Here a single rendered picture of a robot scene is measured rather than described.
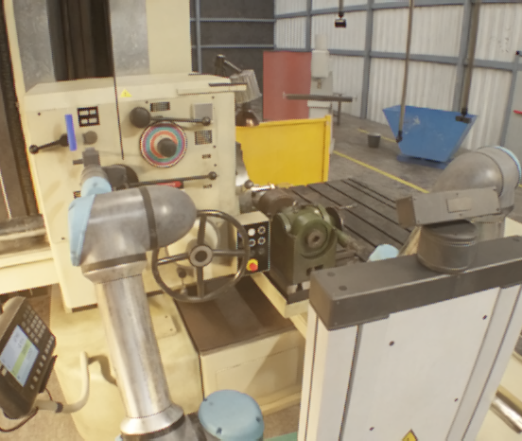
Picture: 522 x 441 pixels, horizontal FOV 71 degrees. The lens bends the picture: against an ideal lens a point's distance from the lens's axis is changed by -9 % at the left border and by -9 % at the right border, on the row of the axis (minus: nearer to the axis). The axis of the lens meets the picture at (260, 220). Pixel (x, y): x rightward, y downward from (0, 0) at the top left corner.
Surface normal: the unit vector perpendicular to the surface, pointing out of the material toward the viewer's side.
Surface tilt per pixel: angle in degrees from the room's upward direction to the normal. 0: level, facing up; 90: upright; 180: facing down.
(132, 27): 90
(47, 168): 90
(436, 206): 61
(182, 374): 90
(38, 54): 90
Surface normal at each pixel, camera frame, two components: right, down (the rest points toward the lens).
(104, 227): 0.35, -0.08
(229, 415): 0.11, -0.93
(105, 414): 0.07, 0.40
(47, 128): 0.41, 0.37
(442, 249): -0.63, 0.32
